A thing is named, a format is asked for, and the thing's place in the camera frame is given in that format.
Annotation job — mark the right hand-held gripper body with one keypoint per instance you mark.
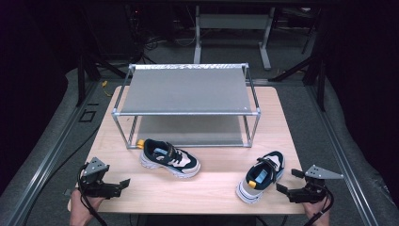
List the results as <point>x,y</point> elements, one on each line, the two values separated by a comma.
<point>309,193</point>

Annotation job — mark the navy and beige sneaker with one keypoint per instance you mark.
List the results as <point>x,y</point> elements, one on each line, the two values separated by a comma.
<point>252,187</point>
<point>175,160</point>

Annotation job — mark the aluminium floor rail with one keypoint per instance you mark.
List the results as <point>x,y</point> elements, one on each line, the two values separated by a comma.
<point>343,157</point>
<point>47,163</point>

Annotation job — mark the person's left hand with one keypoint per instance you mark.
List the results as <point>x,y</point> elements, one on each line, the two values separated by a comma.
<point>80,210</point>

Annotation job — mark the yellow plug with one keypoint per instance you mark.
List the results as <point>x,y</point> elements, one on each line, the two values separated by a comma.
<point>104,83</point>

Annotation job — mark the person's right hand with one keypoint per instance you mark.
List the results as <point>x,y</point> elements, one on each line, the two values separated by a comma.
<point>319,213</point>

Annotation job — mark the black metal stand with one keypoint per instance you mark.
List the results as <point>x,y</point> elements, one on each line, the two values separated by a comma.
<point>320,84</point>
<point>82,78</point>

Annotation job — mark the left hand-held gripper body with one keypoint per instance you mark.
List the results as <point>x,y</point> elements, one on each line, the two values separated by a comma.
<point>97,188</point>

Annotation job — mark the white metal desk frame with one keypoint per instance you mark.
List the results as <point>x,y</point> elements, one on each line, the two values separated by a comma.
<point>232,22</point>

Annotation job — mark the metal shoe rack grey shelves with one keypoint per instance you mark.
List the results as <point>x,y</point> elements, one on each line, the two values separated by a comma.
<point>188,91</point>

